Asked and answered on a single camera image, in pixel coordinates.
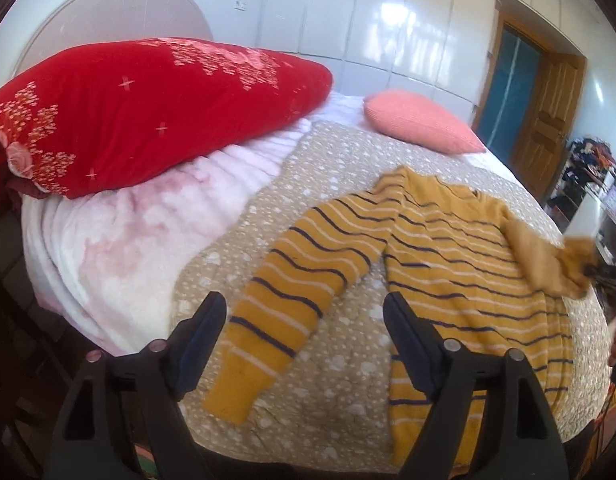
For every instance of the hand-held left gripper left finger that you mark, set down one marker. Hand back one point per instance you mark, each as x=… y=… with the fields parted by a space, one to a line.
x=200 y=345

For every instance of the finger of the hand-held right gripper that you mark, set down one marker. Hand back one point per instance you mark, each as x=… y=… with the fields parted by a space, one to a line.
x=607 y=276

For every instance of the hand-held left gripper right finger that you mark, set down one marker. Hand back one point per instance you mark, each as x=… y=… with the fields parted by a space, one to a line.
x=407 y=350

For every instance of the yellow striped knit sweater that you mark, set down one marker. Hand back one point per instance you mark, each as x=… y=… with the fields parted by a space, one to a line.
x=452 y=270

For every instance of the beige dotted quilt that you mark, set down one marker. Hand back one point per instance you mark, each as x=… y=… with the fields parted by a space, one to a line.
x=348 y=360

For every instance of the cluttered side shelf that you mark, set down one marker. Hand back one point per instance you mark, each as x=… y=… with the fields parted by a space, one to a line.
x=590 y=170

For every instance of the pink fluffy blanket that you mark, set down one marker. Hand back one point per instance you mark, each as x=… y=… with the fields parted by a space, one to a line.
x=138 y=240

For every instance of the brown wooden door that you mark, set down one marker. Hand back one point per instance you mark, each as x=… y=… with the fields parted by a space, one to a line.
x=550 y=120

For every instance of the coral pink pillow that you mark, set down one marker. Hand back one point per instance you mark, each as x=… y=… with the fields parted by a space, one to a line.
x=417 y=120

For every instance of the red embroidered pillow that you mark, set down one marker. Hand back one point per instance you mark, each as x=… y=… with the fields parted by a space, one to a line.
x=138 y=110

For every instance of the white wardrobe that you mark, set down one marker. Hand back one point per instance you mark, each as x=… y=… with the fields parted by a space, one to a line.
x=387 y=20

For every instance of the white arched headboard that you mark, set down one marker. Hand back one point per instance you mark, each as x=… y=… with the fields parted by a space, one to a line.
x=103 y=15

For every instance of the wooden door frame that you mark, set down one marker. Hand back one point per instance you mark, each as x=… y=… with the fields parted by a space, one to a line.
x=497 y=50

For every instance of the white wall socket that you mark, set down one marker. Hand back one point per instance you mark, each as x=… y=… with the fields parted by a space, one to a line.
x=241 y=6

